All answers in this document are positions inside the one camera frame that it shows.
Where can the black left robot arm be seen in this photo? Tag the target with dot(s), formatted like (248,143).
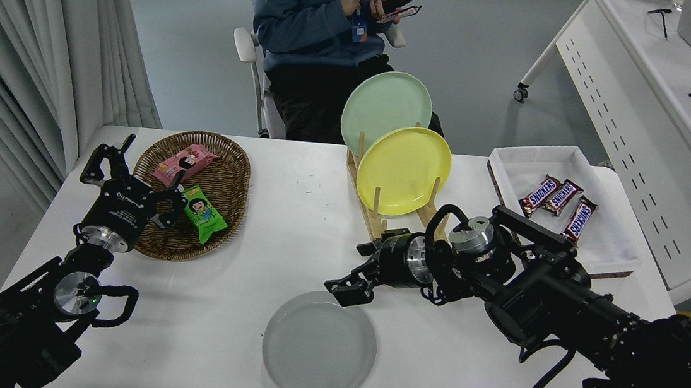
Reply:
(22,321)

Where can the white desk with perforated panel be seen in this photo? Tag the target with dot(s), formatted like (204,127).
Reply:
(634,25)

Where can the person's left hand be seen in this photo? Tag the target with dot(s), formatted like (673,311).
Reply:
(383,15)

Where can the wooden plate rack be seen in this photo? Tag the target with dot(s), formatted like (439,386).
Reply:
(376,219)

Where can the white cloth-lined tray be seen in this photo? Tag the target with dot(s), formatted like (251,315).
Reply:
(532,161)

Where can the pink snack packet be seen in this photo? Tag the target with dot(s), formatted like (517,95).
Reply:
(187,163)

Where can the white office chair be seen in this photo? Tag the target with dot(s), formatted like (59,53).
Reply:
(246,45)

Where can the pale grey curtain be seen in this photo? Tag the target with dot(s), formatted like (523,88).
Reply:
(19,29)

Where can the yellow plate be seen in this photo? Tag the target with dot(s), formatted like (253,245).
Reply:
(405,171)

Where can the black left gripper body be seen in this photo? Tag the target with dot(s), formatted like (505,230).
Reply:
(119,207)

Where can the person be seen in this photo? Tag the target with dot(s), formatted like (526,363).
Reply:
(311,26)

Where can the pale green plate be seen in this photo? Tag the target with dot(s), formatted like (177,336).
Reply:
(383,102)

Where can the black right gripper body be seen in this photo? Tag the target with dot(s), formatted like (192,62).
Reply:
(396,261)

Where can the brown wicker basket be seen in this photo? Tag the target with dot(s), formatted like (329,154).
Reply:
(227,170)

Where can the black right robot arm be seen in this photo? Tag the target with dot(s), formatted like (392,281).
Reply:
(564,297)

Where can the grey plate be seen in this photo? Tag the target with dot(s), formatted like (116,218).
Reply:
(319,347)

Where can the green snack packet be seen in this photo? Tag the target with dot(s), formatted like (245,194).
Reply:
(204,213)

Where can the Snickers bar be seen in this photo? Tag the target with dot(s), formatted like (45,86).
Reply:
(540,195)
(562,197)
(579,219)

